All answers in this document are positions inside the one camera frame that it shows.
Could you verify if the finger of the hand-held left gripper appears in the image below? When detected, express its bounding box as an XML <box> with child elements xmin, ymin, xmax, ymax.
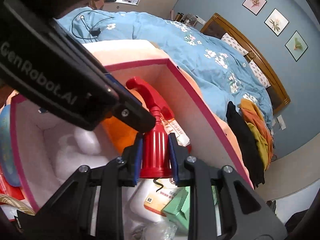
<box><xmin>109</xmin><ymin>99</ymin><xmax>157</xmax><ymax>133</ymax></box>
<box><xmin>104</xmin><ymin>73</ymin><xmax>143</xmax><ymax>106</ymax></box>

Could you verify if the white dotted pillow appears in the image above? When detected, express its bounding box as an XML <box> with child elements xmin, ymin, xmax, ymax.
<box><xmin>248</xmin><ymin>60</ymin><xmax>272</xmax><ymax>89</ymax></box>
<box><xmin>221</xmin><ymin>33</ymin><xmax>249</xmax><ymax>56</ymax></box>

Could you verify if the framed green leaf picture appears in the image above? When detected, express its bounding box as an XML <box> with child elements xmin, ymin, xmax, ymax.
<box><xmin>285</xmin><ymin>30</ymin><xmax>309</xmax><ymax>62</ymax></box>

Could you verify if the red toy hammer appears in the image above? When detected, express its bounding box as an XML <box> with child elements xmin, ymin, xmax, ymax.
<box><xmin>125</xmin><ymin>76</ymin><xmax>176</xmax><ymax>179</ymax></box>

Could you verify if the pink cardboard box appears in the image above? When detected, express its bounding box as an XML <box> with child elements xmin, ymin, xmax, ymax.
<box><xmin>10</xmin><ymin>57</ymin><xmax>256</xmax><ymax>213</ymax></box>

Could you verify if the clear plastic bag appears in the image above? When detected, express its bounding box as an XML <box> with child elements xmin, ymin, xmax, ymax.
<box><xmin>130</xmin><ymin>222</ymin><xmax>181</xmax><ymax>240</ymax></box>

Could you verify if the black charger cable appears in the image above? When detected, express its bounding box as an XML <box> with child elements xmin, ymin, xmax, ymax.
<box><xmin>71</xmin><ymin>10</ymin><xmax>114</xmax><ymax>41</ymax></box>

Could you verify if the white lotion bottle red cap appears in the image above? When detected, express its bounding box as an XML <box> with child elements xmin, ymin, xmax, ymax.
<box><xmin>129</xmin><ymin>177</ymin><xmax>193</xmax><ymax>224</ymax></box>

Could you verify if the framed white flower picture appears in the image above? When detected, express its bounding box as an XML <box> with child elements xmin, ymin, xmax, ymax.
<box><xmin>264</xmin><ymin>8</ymin><xmax>290</xmax><ymax>37</ymax></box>

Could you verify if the white soft cloth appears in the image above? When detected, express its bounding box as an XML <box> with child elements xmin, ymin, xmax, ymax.
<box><xmin>54</xmin><ymin>127</ymin><xmax>106</xmax><ymax>181</ymax></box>

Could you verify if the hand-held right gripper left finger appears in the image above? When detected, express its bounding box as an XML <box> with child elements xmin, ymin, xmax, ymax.
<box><xmin>25</xmin><ymin>132</ymin><xmax>144</xmax><ymax>240</ymax></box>

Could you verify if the blue floral duvet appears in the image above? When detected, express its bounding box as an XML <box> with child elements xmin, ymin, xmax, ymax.
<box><xmin>54</xmin><ymin>10</ymin><xmax>273</xmax><ymax>128</ymax></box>

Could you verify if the wooden bed headboard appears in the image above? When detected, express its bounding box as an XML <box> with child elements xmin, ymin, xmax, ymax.
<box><xmin>200</xmin><ymin>12</ymin><xmax>291</xmax><ymax>114</ymax></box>

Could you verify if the red plastic bag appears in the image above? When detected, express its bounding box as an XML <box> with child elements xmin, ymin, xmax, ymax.
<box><xmin>0</xmin><ymin>170</ymin><xmax>33</xmax><ymax>221</ymax></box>

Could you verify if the green small box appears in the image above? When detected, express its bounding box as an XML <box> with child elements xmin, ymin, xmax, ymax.
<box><xmin>161</xmin><ymin>185</ymin><xmax>218</xmax><ymax>234</ymax></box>

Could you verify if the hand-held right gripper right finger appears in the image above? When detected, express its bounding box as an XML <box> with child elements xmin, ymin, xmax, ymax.
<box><xmin>168</xmin><ymin>133</ymin><xmax>288</xmax><ymax>240</ymax></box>

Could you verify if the beige plaid cloth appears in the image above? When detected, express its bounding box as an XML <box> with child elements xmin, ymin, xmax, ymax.
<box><xmin>0</xmin><ymin>194</ymin><xmax>37</xmax><ymax>216</ymax></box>

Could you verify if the framed pink flower picture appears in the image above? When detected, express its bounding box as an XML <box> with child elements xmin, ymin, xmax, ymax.
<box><xmin>242</xmin><ymin>0</ymin><xmax>268</xmax><ymax>16</ymax></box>

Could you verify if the orange and white tissue pack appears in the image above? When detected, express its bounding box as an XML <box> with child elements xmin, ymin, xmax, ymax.
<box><xmin>101</xmin><ymin>90</ymin><xmax>192</xmax><ymax>156</ymax></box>

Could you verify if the yellow and orange clothes pile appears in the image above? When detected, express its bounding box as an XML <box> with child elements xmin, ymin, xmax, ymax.
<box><xmin>239</xmin><ymin>99</ymin><xmax>274</xmax><ymax>172</ymax></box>

